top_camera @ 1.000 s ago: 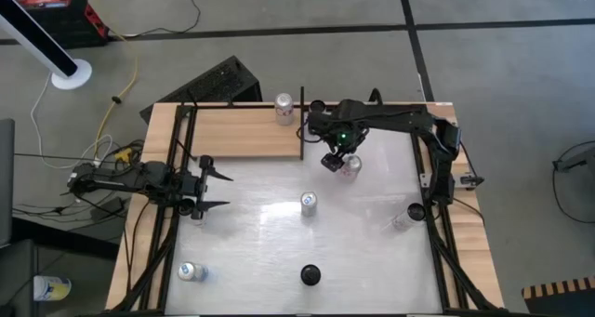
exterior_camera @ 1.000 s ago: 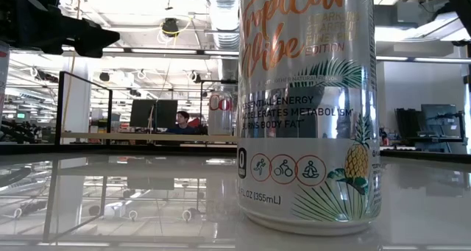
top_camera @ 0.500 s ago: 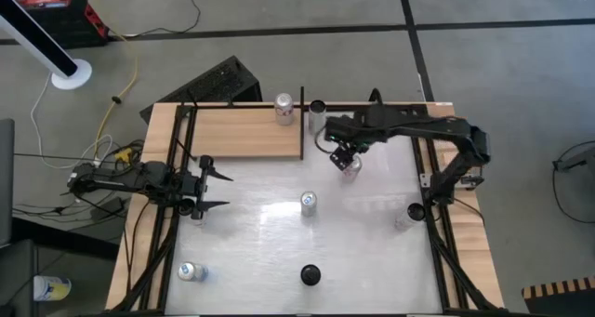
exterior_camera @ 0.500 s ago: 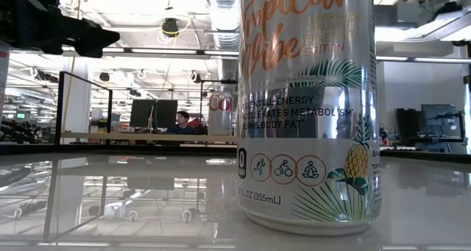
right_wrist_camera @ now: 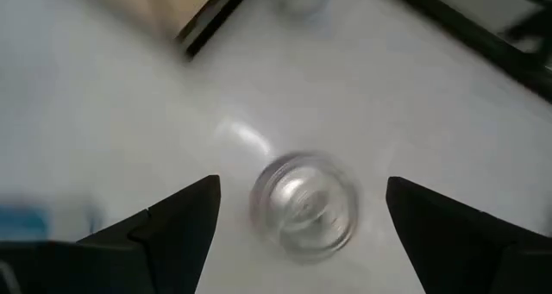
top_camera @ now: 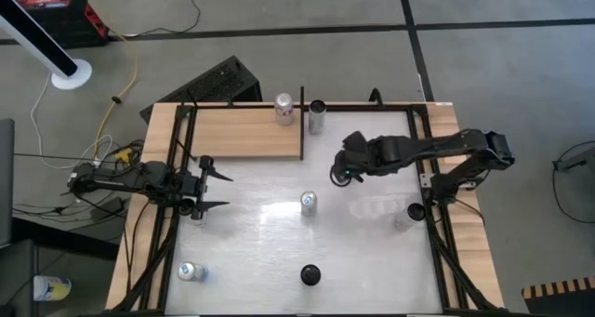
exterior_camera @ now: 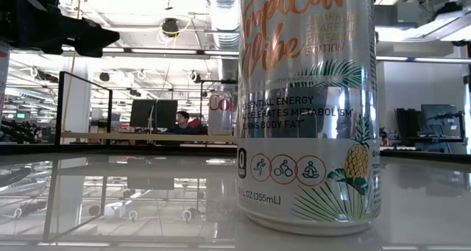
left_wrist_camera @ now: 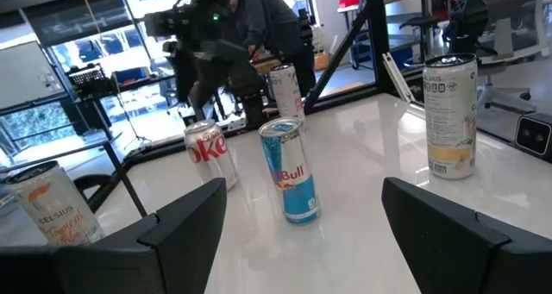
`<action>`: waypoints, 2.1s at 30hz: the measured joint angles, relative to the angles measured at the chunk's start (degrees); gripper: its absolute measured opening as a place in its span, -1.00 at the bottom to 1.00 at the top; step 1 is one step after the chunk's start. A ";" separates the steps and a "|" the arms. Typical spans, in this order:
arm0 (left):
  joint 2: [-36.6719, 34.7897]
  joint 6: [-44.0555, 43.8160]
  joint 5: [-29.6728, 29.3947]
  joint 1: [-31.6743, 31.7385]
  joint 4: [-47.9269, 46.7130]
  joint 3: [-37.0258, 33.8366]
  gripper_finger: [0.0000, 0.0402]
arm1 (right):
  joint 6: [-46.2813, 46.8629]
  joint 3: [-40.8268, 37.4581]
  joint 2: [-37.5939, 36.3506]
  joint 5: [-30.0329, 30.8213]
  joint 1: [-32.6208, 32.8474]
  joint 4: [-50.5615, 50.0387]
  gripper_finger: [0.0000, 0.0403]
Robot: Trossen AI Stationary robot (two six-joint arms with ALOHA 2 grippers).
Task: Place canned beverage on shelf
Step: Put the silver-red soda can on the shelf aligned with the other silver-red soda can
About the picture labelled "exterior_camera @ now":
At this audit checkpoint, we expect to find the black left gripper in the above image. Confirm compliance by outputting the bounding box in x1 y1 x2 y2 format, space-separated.
0 0 121 58

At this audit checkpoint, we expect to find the silver Diet Coke can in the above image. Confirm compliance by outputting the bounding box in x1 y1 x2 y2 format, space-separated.
208 91 234 136

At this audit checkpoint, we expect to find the Celsius Tropical Vibe can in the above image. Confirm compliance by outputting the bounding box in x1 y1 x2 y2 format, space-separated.
236 0 383 237

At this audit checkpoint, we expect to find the long ceiling light strip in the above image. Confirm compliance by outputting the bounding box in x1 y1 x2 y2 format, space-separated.
60 46 471 65

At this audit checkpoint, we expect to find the black monitor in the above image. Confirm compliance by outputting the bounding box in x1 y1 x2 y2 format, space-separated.
129 99 157 129
156 99 179 130

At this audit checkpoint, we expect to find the white Celsius can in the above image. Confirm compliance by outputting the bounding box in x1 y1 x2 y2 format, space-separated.
0 40 11 124

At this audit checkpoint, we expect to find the person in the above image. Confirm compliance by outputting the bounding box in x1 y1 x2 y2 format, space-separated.
166 110 199 135

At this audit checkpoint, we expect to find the dark desk monitor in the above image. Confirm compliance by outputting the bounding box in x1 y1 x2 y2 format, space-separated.
421 104 458 127

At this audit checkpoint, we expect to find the black ceiling camera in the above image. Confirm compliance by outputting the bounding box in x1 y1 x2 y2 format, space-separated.
161 18 180 38

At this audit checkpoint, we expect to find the black wire frame tray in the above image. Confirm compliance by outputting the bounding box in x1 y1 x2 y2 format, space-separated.
54 71 238 147

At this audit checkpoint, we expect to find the black aluminium table frame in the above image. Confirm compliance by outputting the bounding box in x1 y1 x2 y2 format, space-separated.
0 143 471 164

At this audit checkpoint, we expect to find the silver ventilation duct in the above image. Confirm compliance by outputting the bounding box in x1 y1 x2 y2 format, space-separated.
205 0 240 81

